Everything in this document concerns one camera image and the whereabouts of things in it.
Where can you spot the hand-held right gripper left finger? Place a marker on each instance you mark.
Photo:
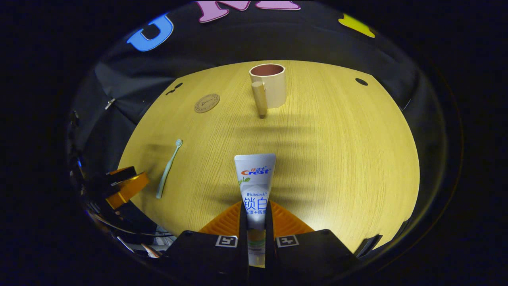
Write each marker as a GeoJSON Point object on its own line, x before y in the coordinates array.
{"type": "Point", "coordinates": [242, 238]}

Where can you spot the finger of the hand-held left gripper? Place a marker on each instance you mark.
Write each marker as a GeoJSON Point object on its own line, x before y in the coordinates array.
{"type": "Point", "coordinates": [121, 174]}
{"type": "Point", "coordinates": [129, 188]}

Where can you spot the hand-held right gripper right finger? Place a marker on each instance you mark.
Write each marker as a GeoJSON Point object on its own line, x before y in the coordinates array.
{"type": "Point", "coordinates": [270, 238]}

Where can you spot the pale green toothbrush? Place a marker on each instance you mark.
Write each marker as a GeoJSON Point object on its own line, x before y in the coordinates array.
{"type": "Point", "coordinates": [166, 171]}

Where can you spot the white toothpaste tube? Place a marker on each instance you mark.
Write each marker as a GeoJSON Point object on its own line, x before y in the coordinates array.
{"type": "Point", "coordinates": [254, 186]}

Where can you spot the round wooden coaster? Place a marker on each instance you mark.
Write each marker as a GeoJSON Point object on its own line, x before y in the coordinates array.
{"type": "Point", "coordinates": [206, 103]}

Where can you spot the beige cup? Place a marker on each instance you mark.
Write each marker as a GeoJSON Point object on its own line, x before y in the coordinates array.
{"type": "Point", "coordinates": [276, 89]}

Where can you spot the silver clip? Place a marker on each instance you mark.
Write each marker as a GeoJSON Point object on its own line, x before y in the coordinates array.
{"type": "Point", "coordinates": [109, 104]}

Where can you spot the black backdrop cloth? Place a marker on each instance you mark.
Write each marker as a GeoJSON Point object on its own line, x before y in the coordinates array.
{"type": "Point", "coordinates": [317, 43]}

